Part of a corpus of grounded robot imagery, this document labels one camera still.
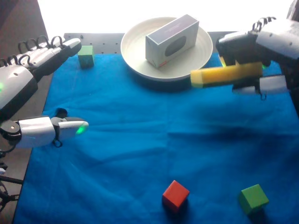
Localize blue table cloth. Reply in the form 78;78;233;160
13;52;299;224

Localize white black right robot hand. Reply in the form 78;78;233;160
215;16;299;101

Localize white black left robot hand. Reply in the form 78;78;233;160
0;35;89;150

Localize round white plate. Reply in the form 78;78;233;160
120;16;214;82

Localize yellow green wavy sponge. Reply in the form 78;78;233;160
190;62;263;89

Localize black stand legs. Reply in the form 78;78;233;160
0;175;24;210

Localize grey rectangular box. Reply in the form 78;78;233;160
145;14;200;69

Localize small green cube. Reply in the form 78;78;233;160
77;45;95;69

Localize large green cube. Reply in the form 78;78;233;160
238;183;270;215

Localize large red cube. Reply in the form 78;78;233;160
162;180;190;208

